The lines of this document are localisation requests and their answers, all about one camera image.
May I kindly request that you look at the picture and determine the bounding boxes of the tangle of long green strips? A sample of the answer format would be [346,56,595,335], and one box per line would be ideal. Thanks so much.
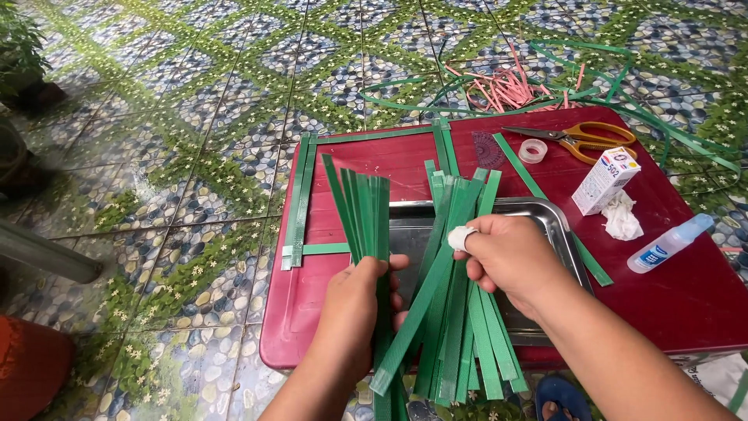
[358,38,744,196]

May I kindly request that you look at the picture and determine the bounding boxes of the white finger bandage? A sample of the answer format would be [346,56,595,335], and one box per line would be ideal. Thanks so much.
[448,225,478,253]

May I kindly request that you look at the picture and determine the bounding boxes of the steel tray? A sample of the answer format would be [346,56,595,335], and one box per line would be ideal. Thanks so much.
[349,196,595,347]

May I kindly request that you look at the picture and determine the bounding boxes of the bundle of green plastic strips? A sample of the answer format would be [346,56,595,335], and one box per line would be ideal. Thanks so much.
[321,153,411,421]
[369,159,530,408]

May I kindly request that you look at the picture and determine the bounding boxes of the person's left hand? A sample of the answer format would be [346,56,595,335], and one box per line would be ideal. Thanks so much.
[318,254,410,375]

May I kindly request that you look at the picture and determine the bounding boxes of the crumpled white tissue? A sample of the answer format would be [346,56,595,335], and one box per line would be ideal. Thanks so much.
[601,189,645,242]

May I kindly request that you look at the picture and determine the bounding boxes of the person's right hand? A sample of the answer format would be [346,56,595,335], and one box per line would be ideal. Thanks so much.
[448,213,577,320]

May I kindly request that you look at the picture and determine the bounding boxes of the clear tape roll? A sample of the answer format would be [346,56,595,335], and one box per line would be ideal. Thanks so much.
[518,138,549,165]

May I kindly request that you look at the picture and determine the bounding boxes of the clear glue bottle blue cap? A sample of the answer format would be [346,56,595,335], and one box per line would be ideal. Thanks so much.
[626,213,715,274]

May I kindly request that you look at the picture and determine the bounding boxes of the pile of pink strips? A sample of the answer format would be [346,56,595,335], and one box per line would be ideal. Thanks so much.
[443,42,588,115]

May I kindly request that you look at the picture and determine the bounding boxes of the grey pipe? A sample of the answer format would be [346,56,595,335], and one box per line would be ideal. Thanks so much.
[0,221,104,285]

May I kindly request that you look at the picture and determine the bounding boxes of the white glue box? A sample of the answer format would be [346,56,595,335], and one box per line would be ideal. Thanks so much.
[572,147,642,216]

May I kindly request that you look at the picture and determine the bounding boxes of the potted green plant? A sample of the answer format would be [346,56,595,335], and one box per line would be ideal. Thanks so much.
[0,0,68,112]

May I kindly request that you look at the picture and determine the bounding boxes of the blue sandal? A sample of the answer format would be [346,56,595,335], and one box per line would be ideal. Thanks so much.
[535,374,593,421]

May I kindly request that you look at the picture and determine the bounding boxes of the white printed bag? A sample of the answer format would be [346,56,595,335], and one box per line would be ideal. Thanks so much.
[681,350,748,413]

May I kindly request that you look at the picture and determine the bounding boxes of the orange handled scissors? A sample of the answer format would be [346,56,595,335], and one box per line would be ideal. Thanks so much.
[501,122,638,166]

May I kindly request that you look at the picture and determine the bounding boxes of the purple transparent protractor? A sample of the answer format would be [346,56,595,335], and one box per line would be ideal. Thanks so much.
[471,131,506,170]

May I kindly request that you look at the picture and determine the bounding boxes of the orange red fabric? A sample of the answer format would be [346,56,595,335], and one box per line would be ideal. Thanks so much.
[0,315,76,421]

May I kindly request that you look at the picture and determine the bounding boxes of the green plastic strip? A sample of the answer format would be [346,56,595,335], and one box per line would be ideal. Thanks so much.
[492,132,615,288]
[309,124,439,146]
[439,119,460,177]
[282,242,351,257]
[431,120,450,176]
[290,137,320,269]
[280,134,310,271]

